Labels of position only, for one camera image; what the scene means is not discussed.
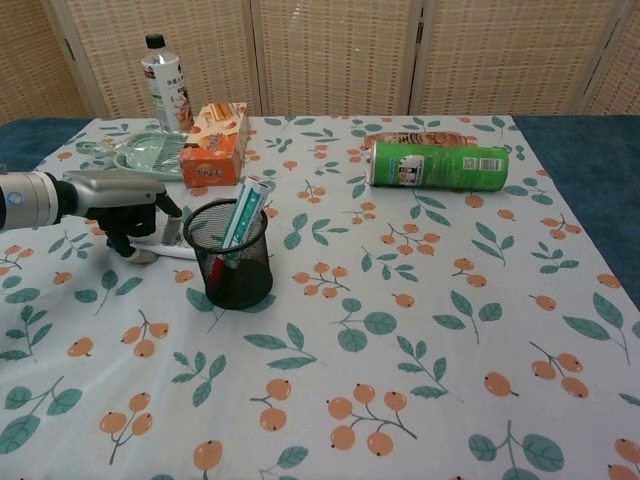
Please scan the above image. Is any bamboo folding screen panel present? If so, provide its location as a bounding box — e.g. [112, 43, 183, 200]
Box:
[42, 0, 264, 120]
[0, 0, 96, 124]
[251, 0, 426, 117]
[582, 0, 640, 116]
[409, 0, 631, 117]

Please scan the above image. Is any orange sauce pouch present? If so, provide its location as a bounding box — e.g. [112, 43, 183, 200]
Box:
[363, 129, 476, 150]

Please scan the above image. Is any clear bottle with black cap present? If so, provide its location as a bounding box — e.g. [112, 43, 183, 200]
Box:
[141, 33, 195, 135]

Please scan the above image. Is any green chips can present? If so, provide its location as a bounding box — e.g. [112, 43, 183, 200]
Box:
[367, 138, 510, 193]

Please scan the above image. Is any black capped whiteboard marker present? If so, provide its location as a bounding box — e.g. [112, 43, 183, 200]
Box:
[224, 180, 274, 269]

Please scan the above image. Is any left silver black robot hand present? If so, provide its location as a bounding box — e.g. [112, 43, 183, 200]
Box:
[62, 169, 184, 265]

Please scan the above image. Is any blue capped whiteboard marker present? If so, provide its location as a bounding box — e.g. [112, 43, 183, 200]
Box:
[130, 241, 197, 262]

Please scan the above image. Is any orange snack box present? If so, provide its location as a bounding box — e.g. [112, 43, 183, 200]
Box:
[178, 101, 250, 189]

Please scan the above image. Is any leaf and fruit print tablecloth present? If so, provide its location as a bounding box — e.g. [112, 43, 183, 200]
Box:
[0, 114, 640, 480]

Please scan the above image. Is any black mesh pen holder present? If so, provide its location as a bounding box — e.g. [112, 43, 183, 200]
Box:
[182, 198, 275, 310]

